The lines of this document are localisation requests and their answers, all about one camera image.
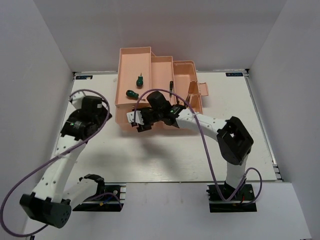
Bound green orange handled screwdriver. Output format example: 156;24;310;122
125;89;146;101

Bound black green precision screwdriver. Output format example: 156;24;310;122
169;80;174;92

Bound stubby green screwdriver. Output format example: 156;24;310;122
136;73;144;89

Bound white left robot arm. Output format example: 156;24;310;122
19;90;112;229

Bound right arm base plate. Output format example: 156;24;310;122
206;184;257;213

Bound left blue table sticker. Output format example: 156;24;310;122
75;75;93;80

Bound yellow long nose pliers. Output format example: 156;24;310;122
185;94;192;104

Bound pink plastic toolbox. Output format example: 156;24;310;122
115;46;209;132

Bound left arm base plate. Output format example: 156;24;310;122
72;183;127;213

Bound black blue lock sticker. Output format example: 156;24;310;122
225;72;244;77

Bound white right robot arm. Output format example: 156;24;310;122
126;89;254;201

